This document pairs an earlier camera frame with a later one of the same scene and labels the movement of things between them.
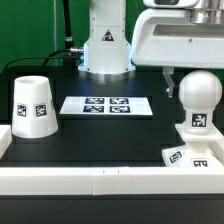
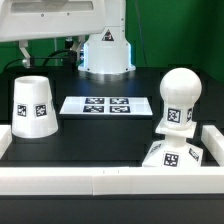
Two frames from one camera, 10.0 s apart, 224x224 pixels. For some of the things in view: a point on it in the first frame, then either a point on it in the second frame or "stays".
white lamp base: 194,154 to 174,151
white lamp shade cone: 33,110 stays
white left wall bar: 5,139 stays
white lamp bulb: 200,92 to 180,88
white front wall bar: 115,180 stays
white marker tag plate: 107,105 stays
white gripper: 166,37 to 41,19
